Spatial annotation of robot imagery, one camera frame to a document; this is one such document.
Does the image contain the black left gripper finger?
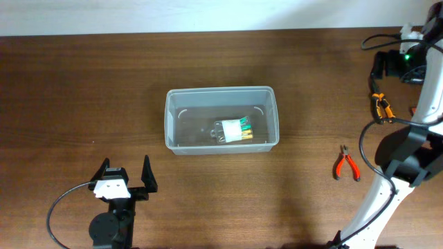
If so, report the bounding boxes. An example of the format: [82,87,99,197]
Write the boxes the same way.
[141,155,158,193]
[91,158,110,182]

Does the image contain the orange black pliers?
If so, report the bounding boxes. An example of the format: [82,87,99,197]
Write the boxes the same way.
[369,78,395,125]

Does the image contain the clear screwdriver set case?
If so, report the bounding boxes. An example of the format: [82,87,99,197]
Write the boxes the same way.
[210,116,253,144]

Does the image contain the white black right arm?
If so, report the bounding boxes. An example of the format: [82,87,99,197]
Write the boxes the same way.
[327,1,442,248]

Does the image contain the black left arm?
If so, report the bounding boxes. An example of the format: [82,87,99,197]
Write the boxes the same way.
[88,156,158,249]

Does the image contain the clear plastic container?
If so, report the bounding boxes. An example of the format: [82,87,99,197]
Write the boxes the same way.
[164,86,280,155]

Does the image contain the red handled pliers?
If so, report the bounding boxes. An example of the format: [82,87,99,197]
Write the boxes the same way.
[333,144,361,183]

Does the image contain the black right camera cable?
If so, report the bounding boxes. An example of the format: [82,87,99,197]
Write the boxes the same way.
[337,33,443,245]

